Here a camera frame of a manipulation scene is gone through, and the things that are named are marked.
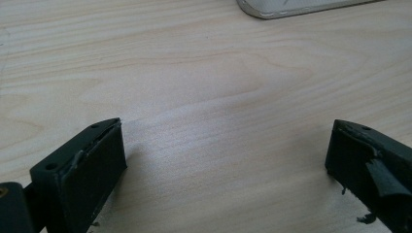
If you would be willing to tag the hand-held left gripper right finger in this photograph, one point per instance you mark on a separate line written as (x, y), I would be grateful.
(362, 168)

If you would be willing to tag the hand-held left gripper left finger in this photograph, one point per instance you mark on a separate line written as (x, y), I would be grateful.
(81, 174)

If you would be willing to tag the white tray edge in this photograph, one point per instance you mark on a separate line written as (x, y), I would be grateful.
(291, 7)

